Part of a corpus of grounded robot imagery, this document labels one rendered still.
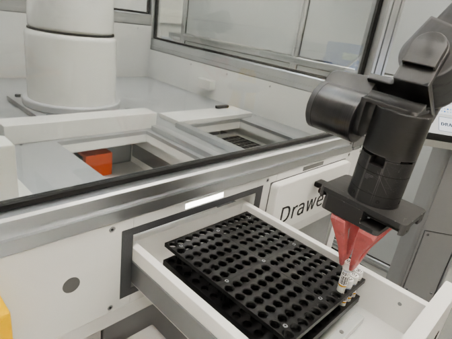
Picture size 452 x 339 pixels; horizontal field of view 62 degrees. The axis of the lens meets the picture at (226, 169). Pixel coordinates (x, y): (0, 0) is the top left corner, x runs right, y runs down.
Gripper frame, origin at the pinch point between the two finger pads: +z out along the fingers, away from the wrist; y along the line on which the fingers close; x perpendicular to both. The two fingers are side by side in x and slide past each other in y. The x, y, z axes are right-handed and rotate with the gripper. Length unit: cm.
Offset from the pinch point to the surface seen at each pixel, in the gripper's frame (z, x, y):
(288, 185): 3.5, -16.9, 21.1
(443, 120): -6, -82, 15
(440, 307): 1.5, -3.8, -10.3
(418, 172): 36, -161, 34
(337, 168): 3.6, -36.3, 21.0
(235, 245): 5.5, 3.9, 15.0
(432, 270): 48, -98, 2
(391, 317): 9.6, -8.0, -5.6
